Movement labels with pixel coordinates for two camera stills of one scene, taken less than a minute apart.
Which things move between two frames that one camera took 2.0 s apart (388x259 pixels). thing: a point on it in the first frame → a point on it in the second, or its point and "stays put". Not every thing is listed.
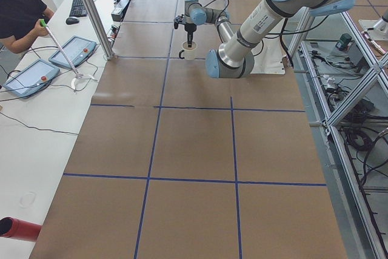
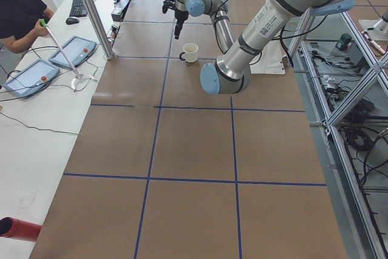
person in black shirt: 23,16 stays put
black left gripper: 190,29 → 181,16
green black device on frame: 342,44 stays put
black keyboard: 77,8 stays put
